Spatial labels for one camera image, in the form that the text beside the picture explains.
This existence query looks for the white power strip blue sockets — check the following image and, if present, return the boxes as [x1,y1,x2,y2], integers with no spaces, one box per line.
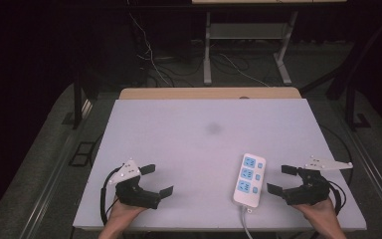
[233,152,267,209]

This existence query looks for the white power strip cable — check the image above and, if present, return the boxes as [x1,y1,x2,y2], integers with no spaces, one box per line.
[240,205,255,239]

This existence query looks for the wooden table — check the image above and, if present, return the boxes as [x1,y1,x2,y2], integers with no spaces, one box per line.
[118,87,302,101]

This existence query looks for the person's right hand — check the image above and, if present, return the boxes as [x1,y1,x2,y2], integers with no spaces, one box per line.
[292,197,338,231]

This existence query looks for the black floor cable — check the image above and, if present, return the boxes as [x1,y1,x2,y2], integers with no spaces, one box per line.
[317,122,355,173]

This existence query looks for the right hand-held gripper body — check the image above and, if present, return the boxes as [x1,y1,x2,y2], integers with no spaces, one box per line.
[282,155,354,206]

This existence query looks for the aluminium floor rail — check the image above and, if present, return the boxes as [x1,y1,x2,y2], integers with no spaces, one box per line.
[346,127,382,227]
[19,99,95,239]

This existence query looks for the black rectangular floor frame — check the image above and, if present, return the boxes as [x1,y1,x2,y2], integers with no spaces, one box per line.
[68,141,96,167]

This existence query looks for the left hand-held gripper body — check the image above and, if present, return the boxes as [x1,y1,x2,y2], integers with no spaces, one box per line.
[108,158,162,210]

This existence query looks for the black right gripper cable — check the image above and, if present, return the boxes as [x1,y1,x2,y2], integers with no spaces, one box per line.
[326,179,348,217]

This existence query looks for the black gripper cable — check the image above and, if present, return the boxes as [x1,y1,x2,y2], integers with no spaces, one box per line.
[99,166,121,227]
[326,179,348,217]

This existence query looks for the white foam board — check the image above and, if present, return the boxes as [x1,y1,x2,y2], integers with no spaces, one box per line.
[73,98,368,232]

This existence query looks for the person's left hand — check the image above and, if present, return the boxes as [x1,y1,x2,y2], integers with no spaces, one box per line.
[106,197,147,231]

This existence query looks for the white floor cable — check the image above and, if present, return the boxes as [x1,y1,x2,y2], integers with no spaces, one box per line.
[218,53,271,88]

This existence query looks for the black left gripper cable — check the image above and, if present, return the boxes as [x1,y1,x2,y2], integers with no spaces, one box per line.
[99,166,121,227]

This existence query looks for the black metal stand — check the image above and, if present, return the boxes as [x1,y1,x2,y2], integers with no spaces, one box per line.
[343,78,372,131]
[63,63,99,130]

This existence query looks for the thin white hanging cable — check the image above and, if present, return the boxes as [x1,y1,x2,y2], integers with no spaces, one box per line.
[126,11,174,88]

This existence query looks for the grey metal desk frame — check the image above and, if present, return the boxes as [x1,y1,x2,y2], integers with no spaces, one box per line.
[203,10,299,87]

